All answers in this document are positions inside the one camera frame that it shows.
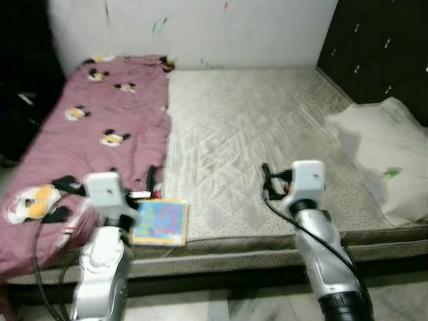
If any white quilted mattress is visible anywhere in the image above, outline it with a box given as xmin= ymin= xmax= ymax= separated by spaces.
xmin=5 ymin=66 xmax=428 ymax=287

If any colourful children's book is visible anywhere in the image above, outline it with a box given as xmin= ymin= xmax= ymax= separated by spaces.
xmin=130 ymin=198 xmax=190 ymax=247

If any purple cartoon mouse blanket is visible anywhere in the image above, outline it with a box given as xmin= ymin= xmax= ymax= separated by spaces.
xmin=0 ymin=54 xmax=175 ymax=283

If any black bag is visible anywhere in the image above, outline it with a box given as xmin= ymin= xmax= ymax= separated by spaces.
xmin=0 ymin=40 xmax=68 ymax=165

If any white pillow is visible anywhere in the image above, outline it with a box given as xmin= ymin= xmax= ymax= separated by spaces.
xmin=326 ymin=96 xmax=428 ymax=227

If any dark tufted headboard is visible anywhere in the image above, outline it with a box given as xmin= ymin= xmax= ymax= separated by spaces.
xmin=316 ymin=0 xmax=428 ymax=128

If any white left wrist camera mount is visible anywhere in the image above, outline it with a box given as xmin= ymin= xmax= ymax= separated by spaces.
xmin=83 ymin=171 xmax=140 ymax=228

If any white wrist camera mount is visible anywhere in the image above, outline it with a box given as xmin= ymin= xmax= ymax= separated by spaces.
xmin=83 ymin=171 xmax=140 ymax=228
xmin=288 ymin=160 xmax=327 ymax=201

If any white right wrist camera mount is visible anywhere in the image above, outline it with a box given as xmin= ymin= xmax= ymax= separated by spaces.
xmin=288 ymin=160 xmax=327 ymax=201

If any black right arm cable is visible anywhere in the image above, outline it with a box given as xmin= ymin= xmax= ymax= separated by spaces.
xmin=262 ymin=189 xmax=368 ymax=302

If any dark bed frame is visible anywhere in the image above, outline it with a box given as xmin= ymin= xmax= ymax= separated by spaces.
xmin=0 ymin=254 xmax=428 ymax=302

